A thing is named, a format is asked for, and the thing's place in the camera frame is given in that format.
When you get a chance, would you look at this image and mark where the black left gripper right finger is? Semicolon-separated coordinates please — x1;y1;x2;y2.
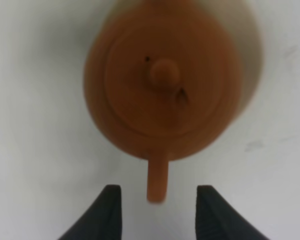
195;185;267;240

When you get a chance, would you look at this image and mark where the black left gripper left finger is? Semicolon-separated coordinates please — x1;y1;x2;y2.
60;184;122;240

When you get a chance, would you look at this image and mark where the brown clay teapot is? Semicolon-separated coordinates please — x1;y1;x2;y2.
83;0;243;203

